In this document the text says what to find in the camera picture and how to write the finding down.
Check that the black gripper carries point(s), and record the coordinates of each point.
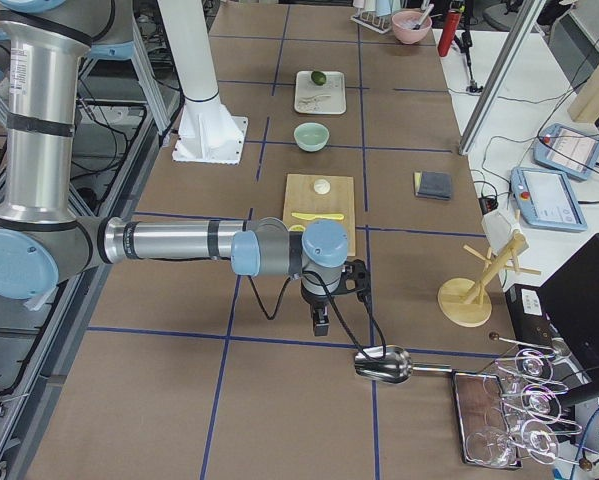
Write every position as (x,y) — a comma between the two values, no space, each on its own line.
(316,303)

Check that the white steamed bun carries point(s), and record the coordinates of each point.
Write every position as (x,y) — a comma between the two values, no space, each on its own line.
(321,186)

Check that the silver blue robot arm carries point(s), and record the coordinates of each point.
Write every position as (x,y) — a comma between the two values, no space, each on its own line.
(42,243)

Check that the light green bowl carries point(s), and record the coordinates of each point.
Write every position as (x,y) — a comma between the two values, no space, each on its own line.
(311,136)

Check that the pink mixing bowl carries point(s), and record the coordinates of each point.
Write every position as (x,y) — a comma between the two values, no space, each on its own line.
(407,28)

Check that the metal scoop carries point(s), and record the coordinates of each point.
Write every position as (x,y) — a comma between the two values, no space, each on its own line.
(393,365)

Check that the lemon slice left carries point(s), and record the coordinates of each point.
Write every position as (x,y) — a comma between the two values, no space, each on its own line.
(296,228)

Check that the yellow plastic knife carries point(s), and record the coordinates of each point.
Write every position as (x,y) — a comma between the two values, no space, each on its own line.
(316,216)

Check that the bamboo cutting board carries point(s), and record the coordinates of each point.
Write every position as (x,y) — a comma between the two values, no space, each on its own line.
(301,197)

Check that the wooden mug tree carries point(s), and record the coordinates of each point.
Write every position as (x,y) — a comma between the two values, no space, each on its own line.
(465,302)

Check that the grey yellow folded cloth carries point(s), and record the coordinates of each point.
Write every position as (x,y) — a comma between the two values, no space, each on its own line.
(433,185)

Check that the glass rack tray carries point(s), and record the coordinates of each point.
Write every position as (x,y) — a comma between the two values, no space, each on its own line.
(478,405)

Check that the wine glass front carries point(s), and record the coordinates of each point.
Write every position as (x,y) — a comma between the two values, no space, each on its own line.
(498,449)

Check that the wine glass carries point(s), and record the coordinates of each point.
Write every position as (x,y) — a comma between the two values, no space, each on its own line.
(498,449)
(529,364)
(530,401)

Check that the wine glass back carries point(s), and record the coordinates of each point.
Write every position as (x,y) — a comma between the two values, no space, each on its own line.
(529,364)

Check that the white rectangular tray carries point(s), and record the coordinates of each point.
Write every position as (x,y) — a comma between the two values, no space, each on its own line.
(327,99)

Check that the wine glass middle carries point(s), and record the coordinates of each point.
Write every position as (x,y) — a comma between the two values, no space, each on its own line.
(530,401)

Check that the green lime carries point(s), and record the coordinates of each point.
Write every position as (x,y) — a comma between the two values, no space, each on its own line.
(318,78)

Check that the blue teach pendant near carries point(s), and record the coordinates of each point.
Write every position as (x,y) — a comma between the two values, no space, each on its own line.
(546,199)

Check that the blue teach pendant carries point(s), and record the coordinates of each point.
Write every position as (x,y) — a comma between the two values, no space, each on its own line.
(568,150)
(546,199)

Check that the black monitor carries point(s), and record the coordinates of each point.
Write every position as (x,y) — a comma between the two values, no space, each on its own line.
(570,297)

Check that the blue teach pendant far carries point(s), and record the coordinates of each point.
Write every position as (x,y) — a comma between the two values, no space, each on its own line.
(568,150)

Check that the white dish rack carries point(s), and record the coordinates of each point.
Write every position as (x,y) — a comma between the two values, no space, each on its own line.
(374,15)

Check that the red water bottle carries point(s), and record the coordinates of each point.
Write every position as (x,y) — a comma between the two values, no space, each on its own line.
(451,23)

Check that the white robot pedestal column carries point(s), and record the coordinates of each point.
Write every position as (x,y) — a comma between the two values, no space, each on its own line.
(207,132)

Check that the aluminium frame post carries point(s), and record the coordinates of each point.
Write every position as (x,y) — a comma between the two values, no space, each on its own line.
(514,41)

